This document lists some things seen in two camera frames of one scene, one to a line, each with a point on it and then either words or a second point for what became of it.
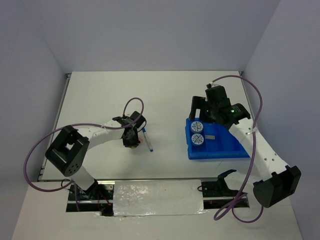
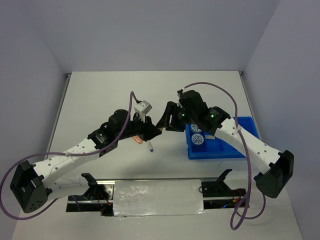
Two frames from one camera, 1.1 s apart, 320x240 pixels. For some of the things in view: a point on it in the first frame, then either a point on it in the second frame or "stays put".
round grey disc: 197,139 stays put
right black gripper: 200,102 to 171,108
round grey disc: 196,126 stays put
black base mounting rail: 97,196 stays put
